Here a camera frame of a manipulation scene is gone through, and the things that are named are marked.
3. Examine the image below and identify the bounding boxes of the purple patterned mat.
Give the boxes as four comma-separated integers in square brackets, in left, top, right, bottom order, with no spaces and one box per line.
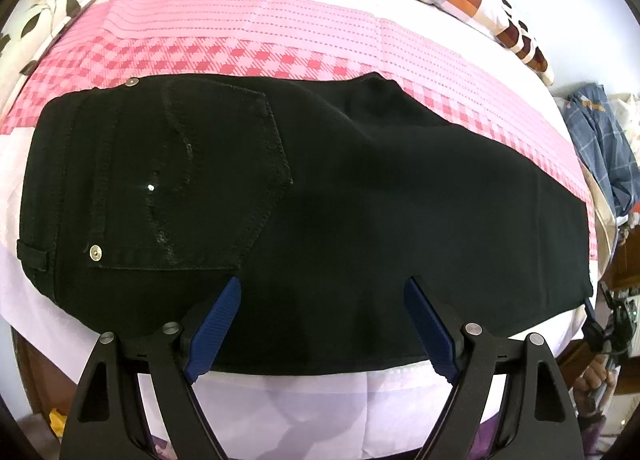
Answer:
[150,412,608,460]

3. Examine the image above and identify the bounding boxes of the wooden bed frame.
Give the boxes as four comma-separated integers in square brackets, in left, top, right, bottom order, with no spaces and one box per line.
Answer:
[11,327,57,423]

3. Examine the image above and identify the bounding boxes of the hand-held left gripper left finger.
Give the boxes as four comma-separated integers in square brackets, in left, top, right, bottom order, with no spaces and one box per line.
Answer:
[59,276,244,460]

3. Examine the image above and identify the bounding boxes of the blue plaid cloth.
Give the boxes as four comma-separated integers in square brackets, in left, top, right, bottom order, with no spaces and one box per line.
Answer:
[559,82,640,232]

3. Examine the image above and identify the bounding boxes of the wooden cabinet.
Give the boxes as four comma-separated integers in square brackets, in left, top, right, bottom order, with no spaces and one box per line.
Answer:
[597,225,640,396]

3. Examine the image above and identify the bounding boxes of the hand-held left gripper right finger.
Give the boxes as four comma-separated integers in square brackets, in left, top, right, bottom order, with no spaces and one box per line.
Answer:
[403,275,587,460]

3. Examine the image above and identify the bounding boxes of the pink checked bedsheet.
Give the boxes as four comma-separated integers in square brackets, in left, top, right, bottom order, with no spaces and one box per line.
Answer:
[0,0,601,446]

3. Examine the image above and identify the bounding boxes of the black pants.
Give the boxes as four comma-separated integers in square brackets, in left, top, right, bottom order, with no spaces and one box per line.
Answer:
[16,71,596,377]

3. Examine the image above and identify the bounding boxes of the person's right forearm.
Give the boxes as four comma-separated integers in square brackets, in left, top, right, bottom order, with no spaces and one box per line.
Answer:
[574,357,610,416]

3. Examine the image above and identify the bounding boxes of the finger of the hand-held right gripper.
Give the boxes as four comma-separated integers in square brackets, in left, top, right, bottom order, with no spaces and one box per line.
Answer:
[583,295,601,338]

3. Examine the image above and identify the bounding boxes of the yellow object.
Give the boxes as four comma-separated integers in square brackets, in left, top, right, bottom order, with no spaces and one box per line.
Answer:
[48,407,69,437]

